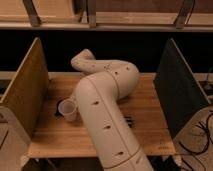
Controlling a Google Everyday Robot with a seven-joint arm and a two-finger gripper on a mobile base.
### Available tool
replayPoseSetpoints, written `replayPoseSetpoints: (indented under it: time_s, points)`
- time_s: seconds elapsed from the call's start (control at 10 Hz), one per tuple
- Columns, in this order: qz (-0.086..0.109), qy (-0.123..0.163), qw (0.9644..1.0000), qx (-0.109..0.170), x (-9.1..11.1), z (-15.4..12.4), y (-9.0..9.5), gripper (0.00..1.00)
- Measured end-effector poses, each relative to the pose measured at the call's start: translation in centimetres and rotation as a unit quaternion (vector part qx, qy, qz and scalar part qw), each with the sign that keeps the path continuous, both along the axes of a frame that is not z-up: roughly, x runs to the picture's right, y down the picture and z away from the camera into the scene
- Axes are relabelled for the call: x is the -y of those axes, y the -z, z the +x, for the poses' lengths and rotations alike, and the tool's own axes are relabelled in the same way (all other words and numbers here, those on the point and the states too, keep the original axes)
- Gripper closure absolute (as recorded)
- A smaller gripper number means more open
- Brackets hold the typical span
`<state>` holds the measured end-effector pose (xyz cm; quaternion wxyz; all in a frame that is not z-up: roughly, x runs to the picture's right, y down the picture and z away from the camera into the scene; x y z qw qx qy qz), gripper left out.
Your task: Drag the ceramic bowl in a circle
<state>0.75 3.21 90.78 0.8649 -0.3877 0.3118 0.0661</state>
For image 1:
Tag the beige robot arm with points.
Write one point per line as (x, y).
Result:
(105, 82)

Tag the translucent plastic cup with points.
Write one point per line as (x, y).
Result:
(71, 116)

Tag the right dark side panel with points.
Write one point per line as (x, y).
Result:
(179, 93)

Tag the left wooden side panel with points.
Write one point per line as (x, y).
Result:
(22, 101)

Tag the wooden back shelf rail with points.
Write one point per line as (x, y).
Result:
(108, 15)

